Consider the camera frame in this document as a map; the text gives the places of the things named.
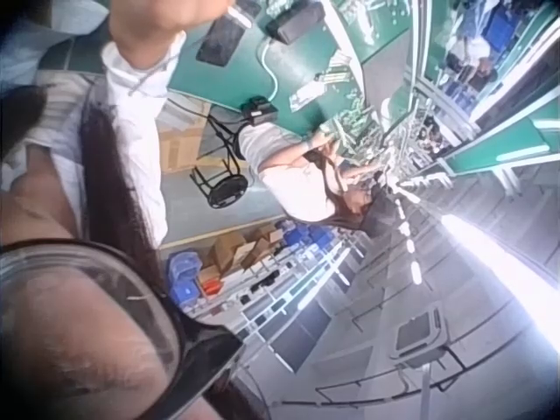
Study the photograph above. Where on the black round stool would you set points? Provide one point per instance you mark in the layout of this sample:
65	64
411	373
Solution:
225	186

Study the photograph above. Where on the shelf rack with boxes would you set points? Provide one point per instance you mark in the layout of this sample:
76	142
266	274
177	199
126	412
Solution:
245	271

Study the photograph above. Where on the black power adapter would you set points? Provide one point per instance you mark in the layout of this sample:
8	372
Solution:
260	111

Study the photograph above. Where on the heap of green circuit boards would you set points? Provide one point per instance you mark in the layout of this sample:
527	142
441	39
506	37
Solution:
354	127

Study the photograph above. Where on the brown cardboard box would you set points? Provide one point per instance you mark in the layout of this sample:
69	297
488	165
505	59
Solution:
179	144

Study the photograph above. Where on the green circuit board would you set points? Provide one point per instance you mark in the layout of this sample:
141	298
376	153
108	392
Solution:
333	70

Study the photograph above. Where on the flat black device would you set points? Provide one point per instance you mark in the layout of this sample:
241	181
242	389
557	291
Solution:
218	40

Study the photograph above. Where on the white ceiling air conditioner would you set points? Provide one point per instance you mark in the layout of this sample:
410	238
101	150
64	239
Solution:
419	333

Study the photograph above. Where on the black box device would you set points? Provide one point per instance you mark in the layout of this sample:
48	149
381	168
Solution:
294	23

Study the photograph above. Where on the blue plastic crate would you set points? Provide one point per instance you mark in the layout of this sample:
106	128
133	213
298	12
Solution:
504	24

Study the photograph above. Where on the green workbench with frame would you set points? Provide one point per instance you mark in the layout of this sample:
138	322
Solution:
503	144

